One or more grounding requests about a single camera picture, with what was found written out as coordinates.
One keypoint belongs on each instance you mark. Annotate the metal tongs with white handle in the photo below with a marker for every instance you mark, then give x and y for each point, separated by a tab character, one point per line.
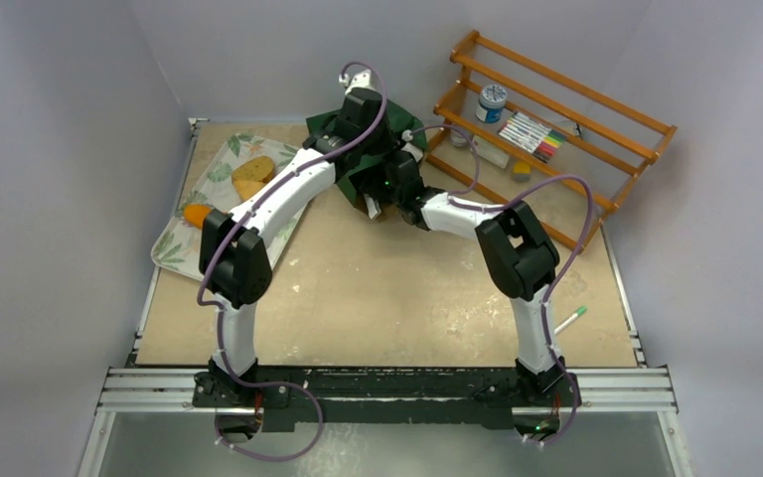
374	208

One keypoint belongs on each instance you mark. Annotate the small white box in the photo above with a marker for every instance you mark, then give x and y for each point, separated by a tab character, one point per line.
491	152

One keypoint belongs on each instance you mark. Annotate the orange wooden shelf rack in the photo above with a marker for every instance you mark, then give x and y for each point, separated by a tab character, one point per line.
583	133

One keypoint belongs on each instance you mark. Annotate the white tropical print tray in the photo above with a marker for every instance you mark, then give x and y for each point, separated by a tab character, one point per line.
178	247

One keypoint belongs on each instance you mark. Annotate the orange fake baguette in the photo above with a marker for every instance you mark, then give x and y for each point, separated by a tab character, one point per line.
195	214

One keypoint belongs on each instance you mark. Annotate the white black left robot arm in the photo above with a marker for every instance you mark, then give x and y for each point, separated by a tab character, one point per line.
233	255

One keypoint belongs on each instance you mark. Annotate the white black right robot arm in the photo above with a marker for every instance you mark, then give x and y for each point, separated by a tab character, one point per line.
520	257

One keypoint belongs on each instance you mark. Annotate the yellow grey sponge block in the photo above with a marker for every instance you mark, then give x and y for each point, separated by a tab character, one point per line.
521	172

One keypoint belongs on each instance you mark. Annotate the white jar with blue lid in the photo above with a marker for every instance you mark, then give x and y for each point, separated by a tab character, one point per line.
491	103

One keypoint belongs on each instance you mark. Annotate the yellow triangular fake bread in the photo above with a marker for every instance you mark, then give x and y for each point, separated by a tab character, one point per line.
247	189

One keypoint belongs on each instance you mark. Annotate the small clear glass jar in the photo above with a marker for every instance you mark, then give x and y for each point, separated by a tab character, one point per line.
460	137

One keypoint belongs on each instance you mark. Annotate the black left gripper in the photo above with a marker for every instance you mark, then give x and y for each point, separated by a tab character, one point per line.
391	141

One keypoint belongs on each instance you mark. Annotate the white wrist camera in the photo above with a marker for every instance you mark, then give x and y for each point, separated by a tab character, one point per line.
407	139
365	79

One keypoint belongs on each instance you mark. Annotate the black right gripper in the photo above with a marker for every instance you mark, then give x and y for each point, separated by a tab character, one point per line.
381	200

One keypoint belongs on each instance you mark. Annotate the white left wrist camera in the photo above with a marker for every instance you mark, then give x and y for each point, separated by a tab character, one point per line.
365	79

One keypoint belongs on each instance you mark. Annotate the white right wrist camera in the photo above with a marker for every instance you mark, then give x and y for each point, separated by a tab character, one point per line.
407	139

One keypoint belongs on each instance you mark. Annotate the green paper bag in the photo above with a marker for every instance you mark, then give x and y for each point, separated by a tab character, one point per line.
351	184

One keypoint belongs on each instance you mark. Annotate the pack of coloured markers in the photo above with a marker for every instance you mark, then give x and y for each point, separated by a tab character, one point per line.
533	137

